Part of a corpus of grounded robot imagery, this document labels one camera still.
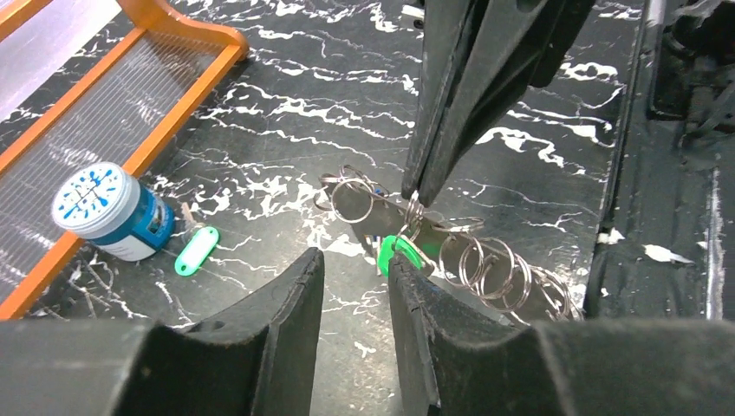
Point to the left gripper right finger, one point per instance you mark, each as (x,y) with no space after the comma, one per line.
(452,360)

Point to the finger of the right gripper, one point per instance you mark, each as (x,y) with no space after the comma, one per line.
(519,44)
(449,28)

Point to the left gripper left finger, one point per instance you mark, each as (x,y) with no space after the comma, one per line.
(256,357)

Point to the small silver key rings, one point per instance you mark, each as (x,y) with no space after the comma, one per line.
(453,247)

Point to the green key tag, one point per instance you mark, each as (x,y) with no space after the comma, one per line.
(200,242)
(392,245)

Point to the large silver carabiner keyring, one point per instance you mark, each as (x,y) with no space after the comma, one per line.
(483,272)

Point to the blue round jar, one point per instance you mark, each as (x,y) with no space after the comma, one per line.
(112,210)

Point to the orange wooden shelf rack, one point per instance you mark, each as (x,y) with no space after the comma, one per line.
(124,110)

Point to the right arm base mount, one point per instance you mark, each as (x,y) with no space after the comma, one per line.
(694,71)

